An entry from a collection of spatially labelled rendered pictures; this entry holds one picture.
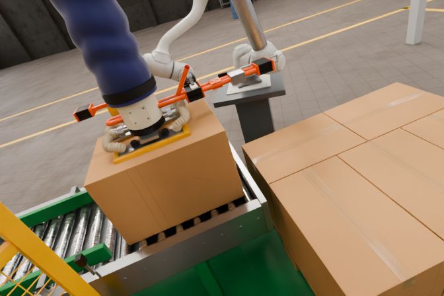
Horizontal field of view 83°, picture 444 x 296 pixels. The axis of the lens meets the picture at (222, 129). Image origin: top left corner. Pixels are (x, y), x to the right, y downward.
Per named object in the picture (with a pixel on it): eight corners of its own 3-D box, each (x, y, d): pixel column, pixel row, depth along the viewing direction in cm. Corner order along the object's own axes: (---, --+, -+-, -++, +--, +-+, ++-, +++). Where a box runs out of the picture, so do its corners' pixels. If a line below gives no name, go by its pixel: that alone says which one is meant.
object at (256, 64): (258, 76, 115) (256, 66, 113) (252, 72, 122) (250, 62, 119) (275, 70, 116) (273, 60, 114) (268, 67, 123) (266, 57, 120)
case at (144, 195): (129, 246, 117) (82, 186, 97) (131, 190, 151) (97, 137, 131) (245, 195, 124) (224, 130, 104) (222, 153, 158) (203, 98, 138)
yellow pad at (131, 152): (114, 165, 104) (108, 156, 101) (116, 152, 112) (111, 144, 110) (191, 135, 108) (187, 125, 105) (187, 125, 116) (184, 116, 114)
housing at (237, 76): (232, 86, 115) (230, 76, 113) (228, 82, 121) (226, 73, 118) (246, 80, 116) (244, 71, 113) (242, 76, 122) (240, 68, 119)
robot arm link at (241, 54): (245, 69, 197) (238, 41, 185) (264, 70, 184) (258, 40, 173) (232, 78, 188) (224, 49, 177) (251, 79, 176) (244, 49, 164)
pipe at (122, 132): (111, 156, 104) (104, 145, 101) (115, 129, 125) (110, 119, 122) (187, 126, 108) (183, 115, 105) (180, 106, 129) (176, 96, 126)
